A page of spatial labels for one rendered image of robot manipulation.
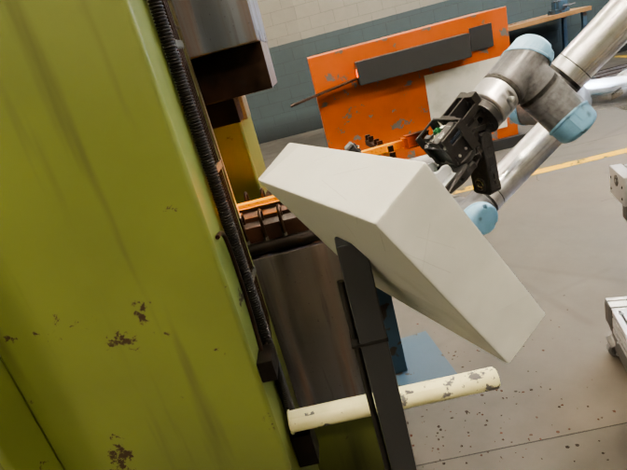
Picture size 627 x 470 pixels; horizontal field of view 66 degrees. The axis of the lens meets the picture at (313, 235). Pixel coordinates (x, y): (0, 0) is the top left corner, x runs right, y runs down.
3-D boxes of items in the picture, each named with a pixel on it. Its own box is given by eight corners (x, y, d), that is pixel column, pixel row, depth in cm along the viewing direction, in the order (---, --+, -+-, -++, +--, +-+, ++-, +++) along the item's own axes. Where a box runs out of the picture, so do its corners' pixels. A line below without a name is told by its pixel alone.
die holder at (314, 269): (360, 318, 162) (330, 193, 147) (377, 393, 127) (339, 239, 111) (200, 354, 166) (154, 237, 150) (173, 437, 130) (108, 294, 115)
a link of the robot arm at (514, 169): (622, 105, 116) (486, 250, 111) (582, 105, 126) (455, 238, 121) (606, 66, 111) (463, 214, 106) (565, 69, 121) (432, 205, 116)
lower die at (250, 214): (312, 213, 133) (304, 184, 130) (313, 240, 115) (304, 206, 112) (166, 248, 136) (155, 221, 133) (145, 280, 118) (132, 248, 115)
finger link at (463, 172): (427, 187, 82) (458, 149, 83) (433, 194, 83) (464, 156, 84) (446, 191, 78) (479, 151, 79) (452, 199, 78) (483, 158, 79)
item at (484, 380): (494, 379, 104) (491, 359, 102) (503, 395, 99) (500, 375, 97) (293, 422, 106) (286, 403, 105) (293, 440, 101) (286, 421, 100)
